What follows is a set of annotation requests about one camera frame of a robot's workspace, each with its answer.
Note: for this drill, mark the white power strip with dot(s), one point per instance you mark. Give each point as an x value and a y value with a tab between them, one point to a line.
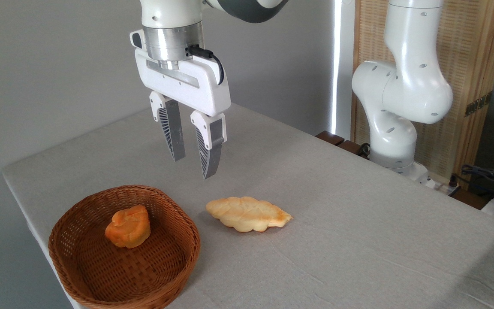
444	186

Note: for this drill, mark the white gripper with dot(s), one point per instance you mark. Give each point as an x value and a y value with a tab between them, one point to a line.
204	92

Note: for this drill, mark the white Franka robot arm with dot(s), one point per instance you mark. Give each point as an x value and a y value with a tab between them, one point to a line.
405	86

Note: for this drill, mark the orange round bread roll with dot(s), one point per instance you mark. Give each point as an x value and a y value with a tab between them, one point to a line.
128	227

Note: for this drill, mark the dark brown wooden block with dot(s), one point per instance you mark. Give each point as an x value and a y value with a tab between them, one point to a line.
330	137
352	148

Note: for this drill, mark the brass screen hinge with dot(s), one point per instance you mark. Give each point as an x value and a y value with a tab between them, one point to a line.
478	104

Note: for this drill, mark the grey tablecloth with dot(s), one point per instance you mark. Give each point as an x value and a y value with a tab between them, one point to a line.
358	236

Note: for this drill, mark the bamboo folding screen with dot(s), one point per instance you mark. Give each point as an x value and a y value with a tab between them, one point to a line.
470	43

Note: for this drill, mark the brown wicker basket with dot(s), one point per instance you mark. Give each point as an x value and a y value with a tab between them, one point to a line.
101	274

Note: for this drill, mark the pale braided bread loaf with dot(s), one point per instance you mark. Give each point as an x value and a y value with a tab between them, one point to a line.
247	213

